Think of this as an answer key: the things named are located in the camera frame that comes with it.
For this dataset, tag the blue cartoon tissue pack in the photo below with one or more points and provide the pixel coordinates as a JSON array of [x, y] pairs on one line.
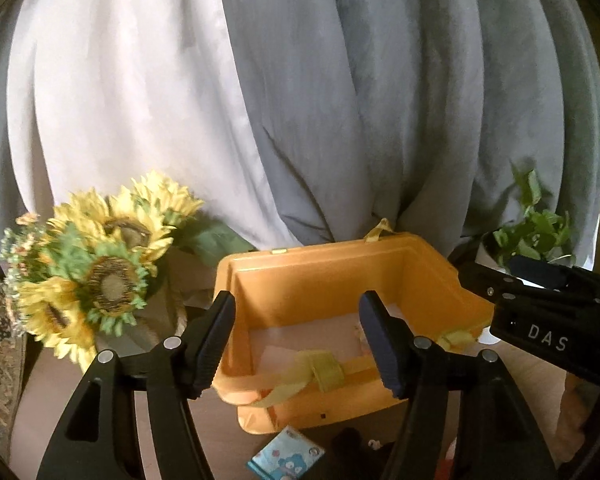
[[285, 452]]

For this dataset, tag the artificial sunflower bouquet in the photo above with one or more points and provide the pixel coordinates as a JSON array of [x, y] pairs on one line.
[[110, 270]]

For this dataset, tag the white curtain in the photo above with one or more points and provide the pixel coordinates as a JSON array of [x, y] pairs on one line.
[[130, 95]]

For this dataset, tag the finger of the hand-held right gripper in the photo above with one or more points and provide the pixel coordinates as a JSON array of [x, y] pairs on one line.
[[542, 272], [485, 277]]

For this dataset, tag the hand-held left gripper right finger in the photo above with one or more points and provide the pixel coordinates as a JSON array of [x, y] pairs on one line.
[[380, 345]]

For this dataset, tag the person's right hand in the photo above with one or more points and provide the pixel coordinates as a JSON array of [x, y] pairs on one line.
[[577, 415]]

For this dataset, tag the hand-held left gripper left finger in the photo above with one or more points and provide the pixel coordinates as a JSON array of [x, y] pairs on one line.
[[212, 345]]

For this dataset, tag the small orange flower bunch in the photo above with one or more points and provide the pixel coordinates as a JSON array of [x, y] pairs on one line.
[[22, 250]]

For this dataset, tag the orange storage basket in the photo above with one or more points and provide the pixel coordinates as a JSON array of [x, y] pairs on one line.
[[305, 280]]

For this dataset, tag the green leafy plant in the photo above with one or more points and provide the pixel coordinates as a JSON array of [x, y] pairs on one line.
[[535, 230]]

